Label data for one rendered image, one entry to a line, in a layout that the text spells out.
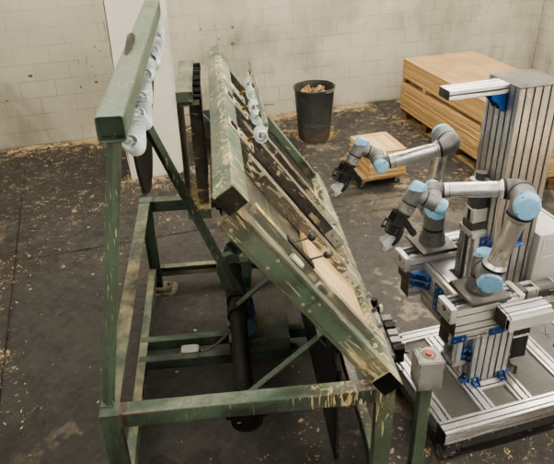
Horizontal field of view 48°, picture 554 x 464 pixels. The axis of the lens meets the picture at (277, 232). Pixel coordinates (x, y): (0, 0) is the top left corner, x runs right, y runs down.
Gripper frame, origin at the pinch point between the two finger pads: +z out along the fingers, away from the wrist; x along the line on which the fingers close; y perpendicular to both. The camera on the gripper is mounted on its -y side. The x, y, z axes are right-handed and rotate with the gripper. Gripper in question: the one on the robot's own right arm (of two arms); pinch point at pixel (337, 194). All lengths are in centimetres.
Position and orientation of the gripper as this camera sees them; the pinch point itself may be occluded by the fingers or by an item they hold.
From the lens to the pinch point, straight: 353.7
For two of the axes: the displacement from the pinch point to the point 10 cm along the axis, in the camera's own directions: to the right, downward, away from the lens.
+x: 3.2, 5.0, -8.1
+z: -4.3, 8.3, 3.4
